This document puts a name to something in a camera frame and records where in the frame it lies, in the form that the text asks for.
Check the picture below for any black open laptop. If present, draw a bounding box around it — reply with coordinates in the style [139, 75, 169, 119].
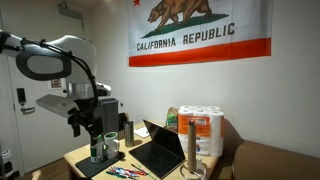
[129, 120, 186, 179]

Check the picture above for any cardboard tube on holder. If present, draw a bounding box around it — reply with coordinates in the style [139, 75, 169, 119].
[188, 120, 196, 174]

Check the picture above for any grey trash bin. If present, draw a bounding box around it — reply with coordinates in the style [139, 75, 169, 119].
[94, 98, 119, 135]

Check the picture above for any blue pen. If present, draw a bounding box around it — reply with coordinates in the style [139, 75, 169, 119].
[111, 169, 138, 178]

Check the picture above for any white paper sheet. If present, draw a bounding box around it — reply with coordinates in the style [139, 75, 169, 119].
[134, 127, 149, 138]

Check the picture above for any door handle with lock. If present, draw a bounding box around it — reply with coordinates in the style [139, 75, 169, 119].
[16, 88, 35, 115]

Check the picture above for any white door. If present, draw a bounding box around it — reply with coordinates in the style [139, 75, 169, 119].
[1, 0, 89, 172]

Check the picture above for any dark green tablet case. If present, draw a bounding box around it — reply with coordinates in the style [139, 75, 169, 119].
[75, 152, 125, 178]

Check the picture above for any black thin pen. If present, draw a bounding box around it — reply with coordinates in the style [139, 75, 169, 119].
[131, 164, 149, 175]

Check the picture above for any steel tumbler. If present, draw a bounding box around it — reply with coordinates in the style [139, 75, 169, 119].
[124, 121, 134, 147]

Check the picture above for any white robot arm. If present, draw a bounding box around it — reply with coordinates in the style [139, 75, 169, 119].
[0, 30, 111, 145]

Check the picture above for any wire paper towel holder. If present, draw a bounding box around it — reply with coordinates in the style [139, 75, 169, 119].
[179, 159, 206, 180]

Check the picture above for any green pen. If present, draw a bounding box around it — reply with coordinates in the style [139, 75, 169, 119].
[106, 171, 128, 179]

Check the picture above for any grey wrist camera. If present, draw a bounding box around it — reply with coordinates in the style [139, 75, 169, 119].
[36, 94, 78, 118]

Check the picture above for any red pen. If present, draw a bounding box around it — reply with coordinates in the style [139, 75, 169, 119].
[115, 167, 147, 176]

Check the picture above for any California Republic flag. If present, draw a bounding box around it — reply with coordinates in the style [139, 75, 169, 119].
[127, 0, 273, 67]

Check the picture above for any clear glass jar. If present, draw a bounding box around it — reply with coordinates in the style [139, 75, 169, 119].
[90, 138, 104, 164]

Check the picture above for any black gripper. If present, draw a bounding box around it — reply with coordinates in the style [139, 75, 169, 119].
[68, 99, 103, 146]

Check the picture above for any paper towel roll pack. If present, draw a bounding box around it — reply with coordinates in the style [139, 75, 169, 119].
[177, 106, 224, 157]

